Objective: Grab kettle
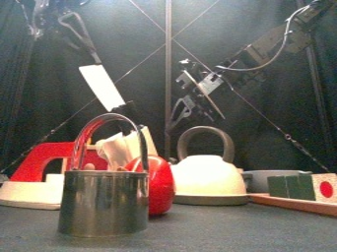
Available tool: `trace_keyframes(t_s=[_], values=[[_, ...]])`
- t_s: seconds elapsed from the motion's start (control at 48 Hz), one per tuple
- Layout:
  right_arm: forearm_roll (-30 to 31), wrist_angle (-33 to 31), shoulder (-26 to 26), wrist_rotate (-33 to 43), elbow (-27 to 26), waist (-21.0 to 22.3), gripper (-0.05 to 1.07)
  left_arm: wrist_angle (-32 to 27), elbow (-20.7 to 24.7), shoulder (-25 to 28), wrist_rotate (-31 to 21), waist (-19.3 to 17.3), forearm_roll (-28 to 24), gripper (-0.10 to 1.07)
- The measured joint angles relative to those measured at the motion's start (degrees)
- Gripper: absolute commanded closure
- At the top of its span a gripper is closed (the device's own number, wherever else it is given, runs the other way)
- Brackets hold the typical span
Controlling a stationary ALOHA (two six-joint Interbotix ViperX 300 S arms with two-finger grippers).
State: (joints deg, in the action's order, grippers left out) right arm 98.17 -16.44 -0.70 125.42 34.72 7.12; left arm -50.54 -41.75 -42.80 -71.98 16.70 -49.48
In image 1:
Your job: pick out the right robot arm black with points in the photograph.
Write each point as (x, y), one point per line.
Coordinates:
(271, 41)

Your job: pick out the white crumpled paper napkin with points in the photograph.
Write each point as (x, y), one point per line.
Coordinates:
(116, 149)

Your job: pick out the red apple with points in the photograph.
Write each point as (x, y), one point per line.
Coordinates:
(160, 187)

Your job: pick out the red and white toy iron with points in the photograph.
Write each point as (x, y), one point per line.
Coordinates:
(35, 164)

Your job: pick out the green toy block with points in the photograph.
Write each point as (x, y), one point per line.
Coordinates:
(308, 187)
(277, 186)
(293, 187)

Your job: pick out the wooden tray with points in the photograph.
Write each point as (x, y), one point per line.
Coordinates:
(298, 204)

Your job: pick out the white block with red dot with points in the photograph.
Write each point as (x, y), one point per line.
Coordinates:
(326, 188)

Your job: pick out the thin vertical frame pole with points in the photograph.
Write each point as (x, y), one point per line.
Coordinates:
(167, 49)

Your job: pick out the dark vertical frame post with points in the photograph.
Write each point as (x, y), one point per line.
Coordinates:
(317, 82)

